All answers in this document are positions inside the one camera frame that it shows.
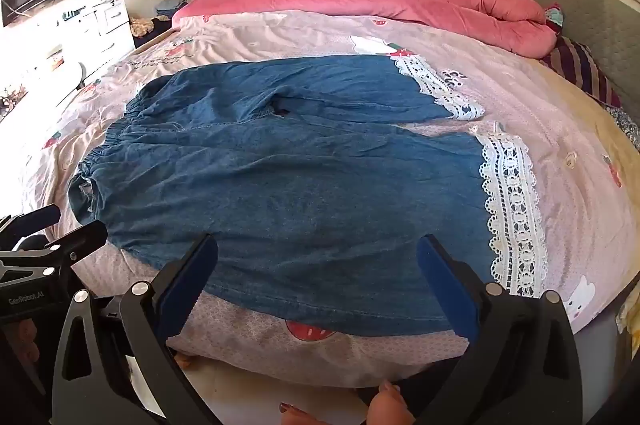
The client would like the blue denim pants lace trim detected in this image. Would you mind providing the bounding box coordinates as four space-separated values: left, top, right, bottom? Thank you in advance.
68 50 547 336

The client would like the white dresser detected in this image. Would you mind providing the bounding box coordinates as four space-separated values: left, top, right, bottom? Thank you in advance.
0 0 137 126

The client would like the pink printed bed sheet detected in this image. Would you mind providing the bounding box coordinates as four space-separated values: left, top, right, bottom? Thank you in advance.
21 11 639 388

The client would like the striped pillow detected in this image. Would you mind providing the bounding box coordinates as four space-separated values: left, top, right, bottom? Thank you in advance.
541 35 622 108

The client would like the pink red duvet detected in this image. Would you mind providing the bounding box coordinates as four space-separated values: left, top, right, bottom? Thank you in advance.
171 0 556 59

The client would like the grey padded headboard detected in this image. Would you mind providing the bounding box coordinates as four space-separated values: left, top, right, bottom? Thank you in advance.
536 0 640 121

